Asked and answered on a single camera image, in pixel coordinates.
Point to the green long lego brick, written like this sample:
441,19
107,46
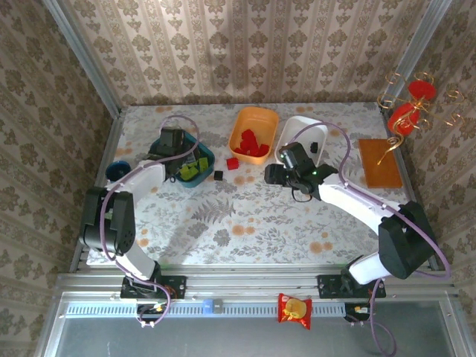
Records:
203,164
184,173
193,170

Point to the red long lego brick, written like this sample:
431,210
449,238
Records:
254,150
264,149

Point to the black small lego brick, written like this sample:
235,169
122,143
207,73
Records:
314,147
218,175

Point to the teal plastic container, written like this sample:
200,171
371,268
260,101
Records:
195,181

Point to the red square lego brick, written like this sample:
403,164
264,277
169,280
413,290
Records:
239,151
248,134
246,144
233,163

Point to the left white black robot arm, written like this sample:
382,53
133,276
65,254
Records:
148,178

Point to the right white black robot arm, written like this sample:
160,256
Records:
353,201

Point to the floral patterned tablecloth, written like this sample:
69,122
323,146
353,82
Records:
260,223

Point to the white plastic container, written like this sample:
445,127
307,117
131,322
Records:
297,130

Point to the orange plastic container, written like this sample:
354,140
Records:
256,119

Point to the dark blue mug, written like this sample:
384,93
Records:
115,171

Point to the orange rectangular board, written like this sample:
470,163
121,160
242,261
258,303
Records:
375,163

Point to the red candle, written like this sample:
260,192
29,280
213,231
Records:
422,89
399,113

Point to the red snack packet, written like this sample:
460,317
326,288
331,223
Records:
294,310

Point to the black board with yellow connector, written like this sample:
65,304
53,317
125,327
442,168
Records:
152,308
359,309

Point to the grey metal panel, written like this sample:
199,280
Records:
223,338

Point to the aluminium table side rail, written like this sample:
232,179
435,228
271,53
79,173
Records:
108,148
410,189

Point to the aluminium mounting rail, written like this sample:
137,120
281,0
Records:
253,282

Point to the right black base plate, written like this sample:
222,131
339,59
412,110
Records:
329,286

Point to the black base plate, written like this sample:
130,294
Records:
329,286
178,286

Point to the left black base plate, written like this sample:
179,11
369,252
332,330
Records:
178,286

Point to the aluminium frame post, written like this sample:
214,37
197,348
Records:
411,56
82,56

